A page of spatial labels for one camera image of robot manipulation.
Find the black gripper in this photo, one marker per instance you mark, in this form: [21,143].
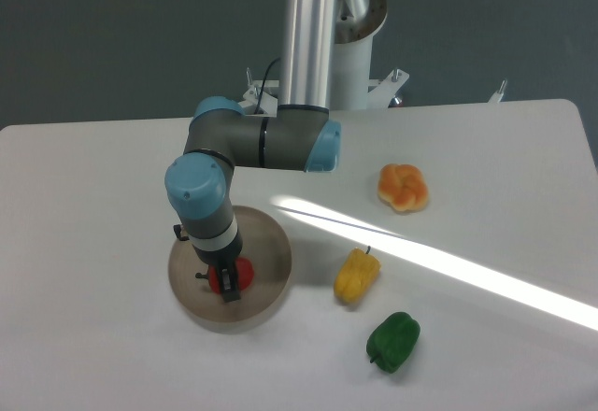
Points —
[215,244]

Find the red toy bell pepper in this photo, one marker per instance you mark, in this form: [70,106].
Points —
[245,275]

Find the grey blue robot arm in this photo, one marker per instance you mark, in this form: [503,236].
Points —
[301,136]

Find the beige round plate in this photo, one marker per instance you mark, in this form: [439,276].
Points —
[268,249]

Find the yellow toy bell pepper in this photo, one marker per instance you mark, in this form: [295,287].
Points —
[358,273]

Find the green toy bell pepper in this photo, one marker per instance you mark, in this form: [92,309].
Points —
[392,341]

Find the orange knotted bread roll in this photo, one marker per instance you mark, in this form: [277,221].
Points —
[402,187]

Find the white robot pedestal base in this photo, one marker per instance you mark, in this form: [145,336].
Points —
[355,70]

